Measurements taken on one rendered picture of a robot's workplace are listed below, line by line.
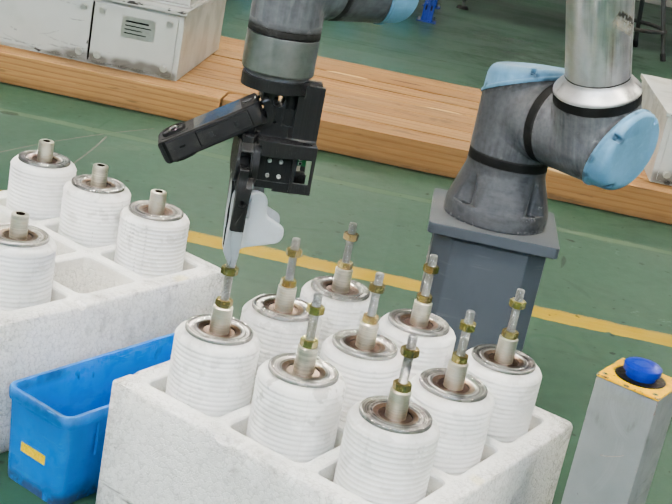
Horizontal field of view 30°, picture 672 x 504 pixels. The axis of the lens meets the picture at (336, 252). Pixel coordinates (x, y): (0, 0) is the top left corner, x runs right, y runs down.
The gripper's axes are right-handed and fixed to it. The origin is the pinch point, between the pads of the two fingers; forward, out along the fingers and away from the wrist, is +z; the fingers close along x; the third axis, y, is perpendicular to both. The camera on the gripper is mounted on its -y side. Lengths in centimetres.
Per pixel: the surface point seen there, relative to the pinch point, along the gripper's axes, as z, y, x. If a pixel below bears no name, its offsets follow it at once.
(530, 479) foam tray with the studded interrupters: 20.7, 38.1, -5.9
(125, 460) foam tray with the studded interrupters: 24.8, -7.6, -2.9
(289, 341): 11.2, 9.3, 3.8
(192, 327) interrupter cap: 9.0, -2.4, -0.5
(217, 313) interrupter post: 6.8, 0.0, -0.9
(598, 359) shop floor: 35, 75, 64
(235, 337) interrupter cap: 8.9, 2.3, -2.0
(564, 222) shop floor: 35, 95, 146
